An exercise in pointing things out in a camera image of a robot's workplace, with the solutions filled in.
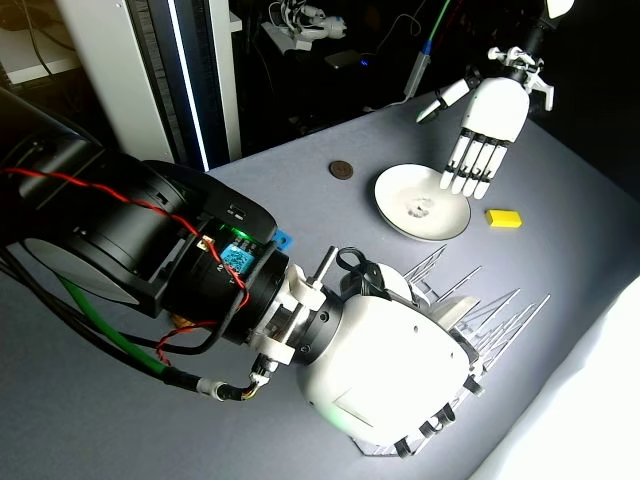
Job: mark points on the white spare robot hand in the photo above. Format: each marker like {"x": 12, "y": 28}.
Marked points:
{"x": 310, "y": 25}

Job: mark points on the blue block with two holes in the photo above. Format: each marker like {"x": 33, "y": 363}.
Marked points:
{"x": 284, "y": 240}

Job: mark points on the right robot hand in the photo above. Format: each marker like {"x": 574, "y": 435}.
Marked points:
{"x": 385, "y": 360}

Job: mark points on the yellow wooden block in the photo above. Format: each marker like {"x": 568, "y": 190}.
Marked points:
{"x": 504, "y": 218}

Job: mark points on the brown round disc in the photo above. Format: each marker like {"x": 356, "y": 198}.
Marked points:
{"x": 341, "y": 169}

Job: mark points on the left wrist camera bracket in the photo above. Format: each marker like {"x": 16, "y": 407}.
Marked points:
{"x": 542, "y": 87}

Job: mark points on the black device with blue light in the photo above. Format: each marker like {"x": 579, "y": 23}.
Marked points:
{"x": 345, "y": 60}

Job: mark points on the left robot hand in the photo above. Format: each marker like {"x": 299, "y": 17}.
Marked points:
{"x": 497, "y": 110}

